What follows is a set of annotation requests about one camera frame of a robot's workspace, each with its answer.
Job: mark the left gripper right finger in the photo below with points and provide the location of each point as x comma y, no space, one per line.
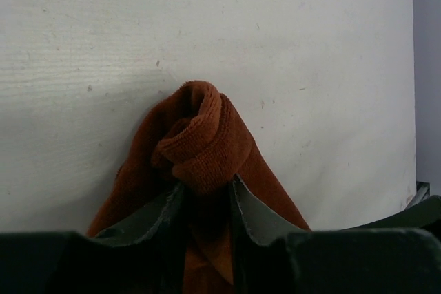
262,224

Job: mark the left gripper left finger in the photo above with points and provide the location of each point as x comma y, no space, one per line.
162,218

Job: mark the brown towel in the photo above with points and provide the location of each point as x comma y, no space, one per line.
196,137

